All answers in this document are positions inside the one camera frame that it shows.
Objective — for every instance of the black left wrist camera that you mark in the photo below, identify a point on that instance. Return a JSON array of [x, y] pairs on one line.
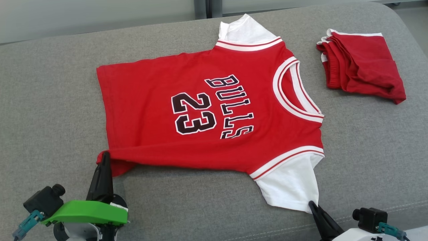
[[43, 201]]

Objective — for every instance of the red Bulls jersey white sleeves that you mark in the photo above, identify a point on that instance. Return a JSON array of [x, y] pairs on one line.
[[143, 100]]

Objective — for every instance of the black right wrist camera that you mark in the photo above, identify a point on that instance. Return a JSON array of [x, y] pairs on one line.
[[369, 219]]

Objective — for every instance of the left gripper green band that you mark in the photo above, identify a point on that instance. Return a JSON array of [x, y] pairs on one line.
[[87, 212]]

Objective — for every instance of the red shorts white trim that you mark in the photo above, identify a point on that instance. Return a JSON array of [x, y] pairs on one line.
[[364, 63]]

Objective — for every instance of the grey fabric sofa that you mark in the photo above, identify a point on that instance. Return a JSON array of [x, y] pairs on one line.
[[50, 117]]

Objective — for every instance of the grey round post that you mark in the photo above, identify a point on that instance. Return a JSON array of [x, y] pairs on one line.
[[215, 6], [200, 6]]

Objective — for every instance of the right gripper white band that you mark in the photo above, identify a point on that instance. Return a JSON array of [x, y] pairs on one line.
[[354, 236]]

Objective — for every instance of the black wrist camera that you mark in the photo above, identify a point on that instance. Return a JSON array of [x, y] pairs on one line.
[[43, 201], [369, 219]]

